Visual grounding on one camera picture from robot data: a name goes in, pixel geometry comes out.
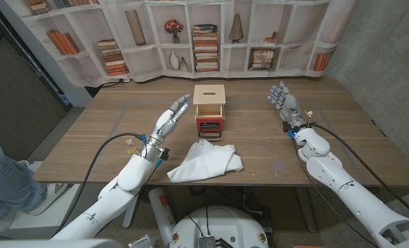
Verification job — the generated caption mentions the person leg in blue jeans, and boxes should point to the person leg in blue jeans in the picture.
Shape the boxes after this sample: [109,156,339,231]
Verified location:
[0,136,49,225]

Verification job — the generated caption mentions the grey table leg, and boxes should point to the grey table leg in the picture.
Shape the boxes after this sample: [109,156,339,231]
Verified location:
[122,192,143,229]
[295,187,318,234]

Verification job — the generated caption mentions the printed bookshelf backdrop cloth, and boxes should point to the printed bookshelf backdrop cloth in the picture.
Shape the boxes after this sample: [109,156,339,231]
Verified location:
[0,0,360,88]

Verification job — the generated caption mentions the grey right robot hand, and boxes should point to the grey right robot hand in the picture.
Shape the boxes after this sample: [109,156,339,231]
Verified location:
[267,81,310,131]

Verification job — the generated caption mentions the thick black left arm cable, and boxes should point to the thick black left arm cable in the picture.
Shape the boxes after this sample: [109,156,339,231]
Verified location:
[53,132,147,237]

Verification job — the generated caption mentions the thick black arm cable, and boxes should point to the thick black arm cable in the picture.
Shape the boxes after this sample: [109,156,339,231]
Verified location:
[310,123,409,223]
[53,132,147,237]

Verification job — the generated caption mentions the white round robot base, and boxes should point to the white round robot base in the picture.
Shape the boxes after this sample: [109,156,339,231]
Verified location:
[169,205,270,248]

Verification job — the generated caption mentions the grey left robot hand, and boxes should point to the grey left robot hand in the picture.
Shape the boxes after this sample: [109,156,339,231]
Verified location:
[140,93,192,163]

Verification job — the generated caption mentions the white cylinder with orange label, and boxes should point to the white cylinder with orange label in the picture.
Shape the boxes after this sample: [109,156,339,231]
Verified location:
[148,187,177,247]

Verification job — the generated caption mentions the white cloth napkin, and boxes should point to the white cloth napkin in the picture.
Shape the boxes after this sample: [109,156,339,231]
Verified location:
[166,138,244,184]

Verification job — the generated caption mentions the black floor cable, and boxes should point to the black floor cable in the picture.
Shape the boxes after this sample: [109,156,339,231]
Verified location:
[96,78,125,88]

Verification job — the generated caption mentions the thin black cable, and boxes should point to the thin black cable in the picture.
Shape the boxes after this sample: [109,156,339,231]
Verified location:
[292,136,379,248]

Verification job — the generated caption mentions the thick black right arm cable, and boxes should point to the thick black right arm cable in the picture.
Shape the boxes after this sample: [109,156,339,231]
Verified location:
[310,123,409,223]

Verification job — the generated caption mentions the light wooden slotted box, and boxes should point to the light wooden slotted box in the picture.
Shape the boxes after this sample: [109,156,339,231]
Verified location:
[192,84,227,121]

